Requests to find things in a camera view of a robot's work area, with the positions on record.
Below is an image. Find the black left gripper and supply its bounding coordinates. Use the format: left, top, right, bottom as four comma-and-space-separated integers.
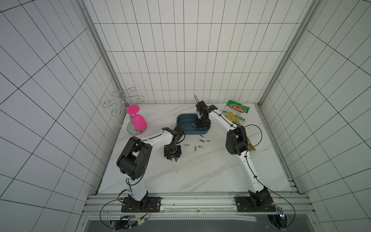
164, 142, 182, 161

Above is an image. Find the dark teal plastic storage box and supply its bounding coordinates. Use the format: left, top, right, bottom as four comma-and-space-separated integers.
176, 114, 211, 135

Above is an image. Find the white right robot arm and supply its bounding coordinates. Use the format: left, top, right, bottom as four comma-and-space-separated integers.
196, 101, 273, 208

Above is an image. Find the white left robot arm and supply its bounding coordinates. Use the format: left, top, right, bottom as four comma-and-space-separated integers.
117, 126, 185, 204

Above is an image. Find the green Chuba cassava chips bag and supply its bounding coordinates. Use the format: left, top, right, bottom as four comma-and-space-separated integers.
222, 100, 250, 126

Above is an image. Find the pink plastic wine glass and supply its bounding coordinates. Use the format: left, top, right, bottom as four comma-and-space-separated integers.
126, 104, 147, 132

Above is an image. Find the small green snack packet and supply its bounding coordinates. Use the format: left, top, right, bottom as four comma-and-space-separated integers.
247, 140, 256, 151

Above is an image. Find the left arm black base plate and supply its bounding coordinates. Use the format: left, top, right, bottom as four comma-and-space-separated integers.
121, 197, 161, 213

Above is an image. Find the chrome wire glass rack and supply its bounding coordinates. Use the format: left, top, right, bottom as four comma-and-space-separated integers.
103, 87, 147, 135

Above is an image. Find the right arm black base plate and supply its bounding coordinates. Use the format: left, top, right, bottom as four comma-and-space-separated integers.
233, 195, 276, 213

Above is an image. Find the aluminium rail frame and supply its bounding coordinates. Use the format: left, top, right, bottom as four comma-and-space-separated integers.
77, 181, 322, 232

